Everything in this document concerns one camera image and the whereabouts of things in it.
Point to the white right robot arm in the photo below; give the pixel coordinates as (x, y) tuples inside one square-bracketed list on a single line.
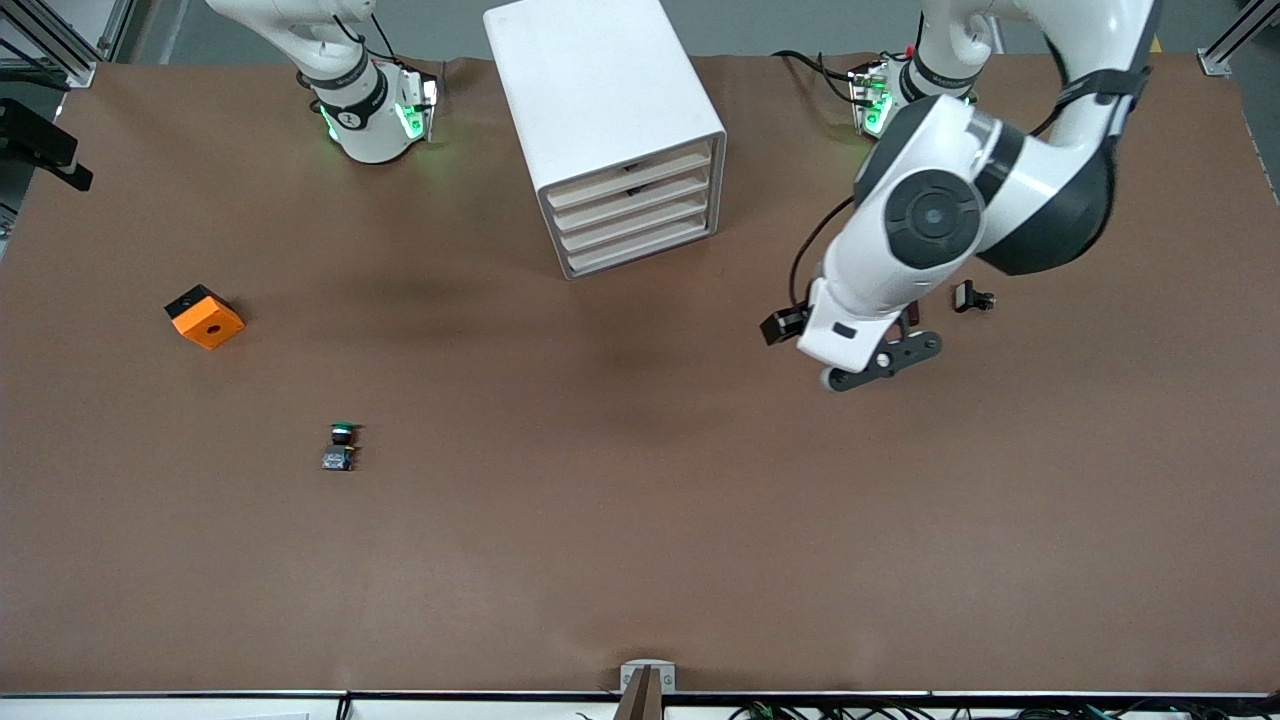
[(365, 120)]

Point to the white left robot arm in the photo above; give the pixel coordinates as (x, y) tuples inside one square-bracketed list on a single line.
[(940, 150)]

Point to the green push button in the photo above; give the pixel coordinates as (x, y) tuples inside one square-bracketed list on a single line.
[(340, 460)]

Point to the small black clip part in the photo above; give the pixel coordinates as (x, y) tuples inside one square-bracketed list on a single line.
[(965, 296)]

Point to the orange and black box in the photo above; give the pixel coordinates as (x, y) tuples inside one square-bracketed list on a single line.
[(228, 322)]

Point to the grey metal edge bracket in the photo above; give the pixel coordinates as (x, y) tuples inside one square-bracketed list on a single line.
[(628, 676)]

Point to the aluminium frame profile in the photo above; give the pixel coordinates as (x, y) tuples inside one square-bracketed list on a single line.
[(78, 72), (1215, 63)]

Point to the white table edge rail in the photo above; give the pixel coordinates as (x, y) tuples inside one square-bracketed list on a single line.
[(150, 708)]

